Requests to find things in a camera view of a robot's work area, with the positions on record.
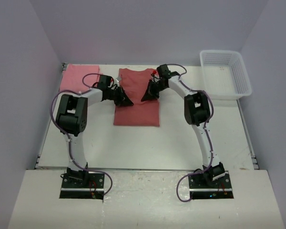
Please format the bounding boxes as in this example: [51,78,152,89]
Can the red t shirt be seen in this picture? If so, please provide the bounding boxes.
[113,68,160,127]

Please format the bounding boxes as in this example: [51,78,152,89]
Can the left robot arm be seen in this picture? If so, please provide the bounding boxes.
[50,74,134,180]

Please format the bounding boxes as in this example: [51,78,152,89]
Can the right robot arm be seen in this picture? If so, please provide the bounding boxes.
[141,64,225,182]

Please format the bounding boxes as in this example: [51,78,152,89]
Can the folded pink t shirt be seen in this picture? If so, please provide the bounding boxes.
[60,64,100,93]

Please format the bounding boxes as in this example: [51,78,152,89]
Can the white plastic basket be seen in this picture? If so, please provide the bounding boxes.
[200,50,252,100]

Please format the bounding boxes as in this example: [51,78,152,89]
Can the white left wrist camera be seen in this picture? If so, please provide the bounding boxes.
[115,75,122,84]

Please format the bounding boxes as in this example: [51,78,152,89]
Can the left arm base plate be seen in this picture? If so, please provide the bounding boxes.
[59,171,105,200]

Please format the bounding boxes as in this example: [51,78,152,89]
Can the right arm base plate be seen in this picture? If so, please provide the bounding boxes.
[188,172,234,200]

